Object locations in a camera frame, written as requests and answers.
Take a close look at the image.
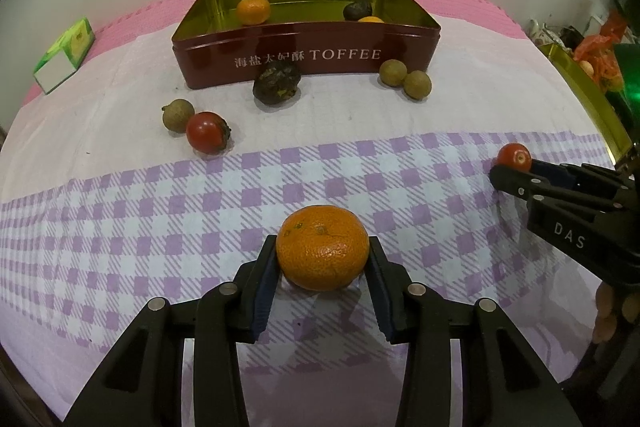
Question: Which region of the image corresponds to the smooth red tomato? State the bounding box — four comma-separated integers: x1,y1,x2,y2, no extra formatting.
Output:
497,143,533,172

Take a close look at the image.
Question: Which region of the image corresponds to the white plastic bag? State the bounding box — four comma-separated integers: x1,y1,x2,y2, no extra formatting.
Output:
525,19,566,48

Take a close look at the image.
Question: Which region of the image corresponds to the pink purple checked tablecloth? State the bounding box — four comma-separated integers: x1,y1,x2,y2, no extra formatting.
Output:
0,0,640,423

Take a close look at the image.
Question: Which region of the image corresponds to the brown longan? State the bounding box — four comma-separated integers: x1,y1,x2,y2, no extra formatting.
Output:
378,59,407,86
403,70,432,99
161,99,196,134

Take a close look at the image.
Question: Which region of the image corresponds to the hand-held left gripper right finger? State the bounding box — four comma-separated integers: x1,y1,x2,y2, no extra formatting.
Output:
365,236,573,427

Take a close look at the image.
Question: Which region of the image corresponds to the person's right hand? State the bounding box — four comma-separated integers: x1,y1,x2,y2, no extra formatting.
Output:
593,281,640,344

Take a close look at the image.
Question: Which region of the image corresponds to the red tomato with calyx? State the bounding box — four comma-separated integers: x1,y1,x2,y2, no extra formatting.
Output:
186,111,233,152

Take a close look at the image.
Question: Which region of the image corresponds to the green plastic container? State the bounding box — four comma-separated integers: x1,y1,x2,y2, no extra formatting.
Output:
612,44,640,128

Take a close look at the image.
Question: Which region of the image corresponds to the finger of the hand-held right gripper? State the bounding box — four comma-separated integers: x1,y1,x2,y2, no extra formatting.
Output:
489,164,626,211
527,158,626,198

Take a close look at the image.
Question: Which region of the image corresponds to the gold tin lid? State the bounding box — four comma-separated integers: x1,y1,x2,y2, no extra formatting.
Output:
537,42,636,165

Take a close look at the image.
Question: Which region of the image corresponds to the dark wrinkled passion fruit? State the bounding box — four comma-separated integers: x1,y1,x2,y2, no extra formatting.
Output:
252,59,302,104
343,0,374,22

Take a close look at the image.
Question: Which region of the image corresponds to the orange plastic bag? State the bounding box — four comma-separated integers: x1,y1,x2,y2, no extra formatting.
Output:
572,9,628,90

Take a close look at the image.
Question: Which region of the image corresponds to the dark red tin box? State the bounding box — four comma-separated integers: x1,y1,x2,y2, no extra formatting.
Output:
171,0,442,90

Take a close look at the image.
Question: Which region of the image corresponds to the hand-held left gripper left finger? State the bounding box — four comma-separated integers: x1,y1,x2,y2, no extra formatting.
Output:
65,234,281,427

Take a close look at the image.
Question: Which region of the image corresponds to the green tissue box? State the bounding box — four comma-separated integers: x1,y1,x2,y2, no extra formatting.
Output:
32,18,96,95

